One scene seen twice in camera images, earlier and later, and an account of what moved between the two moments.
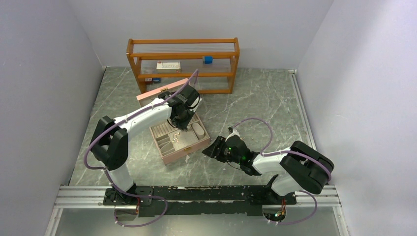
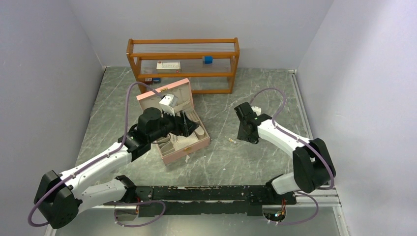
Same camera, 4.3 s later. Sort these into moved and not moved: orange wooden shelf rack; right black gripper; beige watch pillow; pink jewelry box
Moved: right black gripper
Not moved: beige watch pillow; orange wooden shelf rack; pink jewelry box
